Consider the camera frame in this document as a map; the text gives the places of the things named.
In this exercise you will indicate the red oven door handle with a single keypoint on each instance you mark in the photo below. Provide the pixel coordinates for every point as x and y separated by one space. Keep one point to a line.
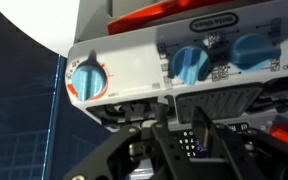
168 11

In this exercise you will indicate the blue stove knob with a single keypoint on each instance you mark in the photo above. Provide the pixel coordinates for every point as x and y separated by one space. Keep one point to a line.
191 64
89 81
251 52

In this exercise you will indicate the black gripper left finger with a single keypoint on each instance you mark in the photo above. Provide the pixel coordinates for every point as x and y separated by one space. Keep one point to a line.
124 151

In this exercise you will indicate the round white table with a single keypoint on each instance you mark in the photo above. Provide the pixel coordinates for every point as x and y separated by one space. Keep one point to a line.
51 23

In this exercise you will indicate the grey toy stove oven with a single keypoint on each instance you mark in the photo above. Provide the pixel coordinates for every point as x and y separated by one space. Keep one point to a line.
202 98

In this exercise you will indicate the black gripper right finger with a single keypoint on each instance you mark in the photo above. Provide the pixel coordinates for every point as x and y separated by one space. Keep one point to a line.
248 155

